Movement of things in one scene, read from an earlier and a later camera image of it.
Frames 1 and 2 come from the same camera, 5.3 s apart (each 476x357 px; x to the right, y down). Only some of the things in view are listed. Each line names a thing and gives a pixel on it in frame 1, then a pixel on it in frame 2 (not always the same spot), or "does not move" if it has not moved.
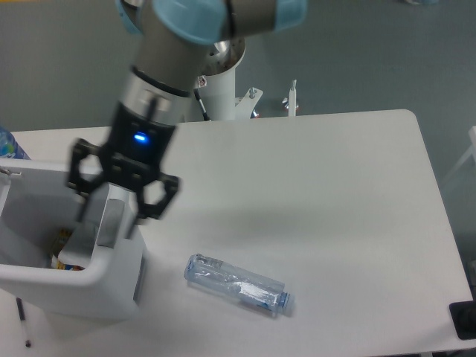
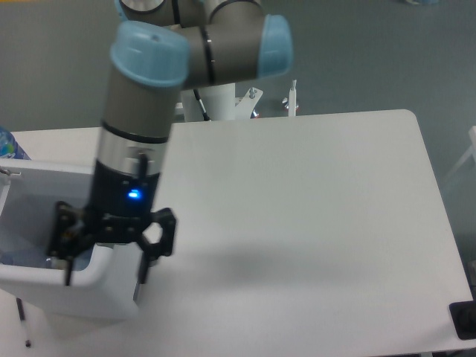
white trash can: x=55 y=265 does not move
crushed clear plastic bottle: x=224 y=276 to x=80 y=260
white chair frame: x=471 y=151 does not move
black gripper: x=134 y=154 to x=120 y=203
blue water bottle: x=10 y=148 does not move
